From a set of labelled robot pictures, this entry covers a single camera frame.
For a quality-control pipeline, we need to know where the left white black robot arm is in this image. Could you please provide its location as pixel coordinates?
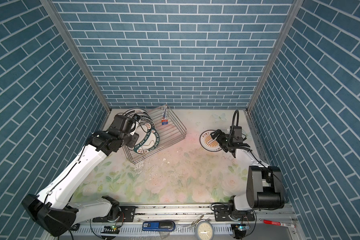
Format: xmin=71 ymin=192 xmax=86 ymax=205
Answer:
xmin=22 ymin=131 xmax=139 ymax=237

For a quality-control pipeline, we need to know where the green rim white plate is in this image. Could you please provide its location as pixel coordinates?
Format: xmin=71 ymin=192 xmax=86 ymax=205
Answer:
xmin=132 ymin=129 xmax=160 ymax=154

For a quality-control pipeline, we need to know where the black remote control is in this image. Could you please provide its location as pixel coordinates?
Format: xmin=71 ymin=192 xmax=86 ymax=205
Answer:
xmin=70 ymin=224 xmax=80 ymax=231

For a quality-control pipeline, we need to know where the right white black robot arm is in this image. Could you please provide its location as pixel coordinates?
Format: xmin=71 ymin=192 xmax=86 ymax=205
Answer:
xmin=210 ymin=127 xmax=287 ymax=219

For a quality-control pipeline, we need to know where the orange sunburst pattern plate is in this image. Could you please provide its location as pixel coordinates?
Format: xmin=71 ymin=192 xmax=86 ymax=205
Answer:
xmin=199 ymin=130 xmax=222 ymax=153

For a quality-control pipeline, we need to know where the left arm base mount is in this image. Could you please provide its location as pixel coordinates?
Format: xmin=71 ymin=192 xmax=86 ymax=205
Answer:
xmin=92 ymin=206 xmax=137 ymax=223

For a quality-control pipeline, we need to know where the red white marker pen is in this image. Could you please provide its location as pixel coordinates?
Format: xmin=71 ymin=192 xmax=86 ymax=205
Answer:
xmin=263 ymin=220 xmax=296 ymax=228

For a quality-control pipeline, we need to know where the blue black device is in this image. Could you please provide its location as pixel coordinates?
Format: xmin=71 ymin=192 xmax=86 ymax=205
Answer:
xmin=142 ymin=221 xmax=176 ymax=232

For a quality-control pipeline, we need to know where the metal wire dish rack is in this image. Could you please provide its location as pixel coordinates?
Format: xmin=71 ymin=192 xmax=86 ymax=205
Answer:
xmin=123 ymin=105 xmax=187 ymax=164

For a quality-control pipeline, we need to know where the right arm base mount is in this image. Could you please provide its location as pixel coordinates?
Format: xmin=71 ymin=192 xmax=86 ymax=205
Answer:
xmin=210 ymin=204 xmax=255 ymax=222

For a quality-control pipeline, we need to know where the round white clock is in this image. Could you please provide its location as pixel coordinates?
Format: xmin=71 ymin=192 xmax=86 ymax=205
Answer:
xmin=195 ymin=220 xmax=215 ymax=240

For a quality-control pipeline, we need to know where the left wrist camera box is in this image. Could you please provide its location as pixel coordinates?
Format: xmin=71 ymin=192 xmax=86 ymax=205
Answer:
xmin=108 ymin=115 xmax=137 ymax=136

